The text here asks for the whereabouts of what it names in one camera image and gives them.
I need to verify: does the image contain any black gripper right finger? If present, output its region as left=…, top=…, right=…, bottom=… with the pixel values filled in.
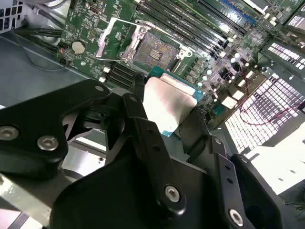
left=177, top=111, right=285, bottom=229

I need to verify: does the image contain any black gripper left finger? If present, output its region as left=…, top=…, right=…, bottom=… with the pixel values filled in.
left=0, top=79, right=188, bottom=219

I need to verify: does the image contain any metal socket cover frame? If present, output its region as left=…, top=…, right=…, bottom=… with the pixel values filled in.
left=95, top=17, right=142, bottom=65

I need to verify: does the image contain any silver CPU with green edge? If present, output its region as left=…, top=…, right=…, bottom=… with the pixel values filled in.
left=142, top=66, right=206, bottom=138

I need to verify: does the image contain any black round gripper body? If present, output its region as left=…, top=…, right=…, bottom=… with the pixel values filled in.
left=49, top=93, right=230, bottom=229

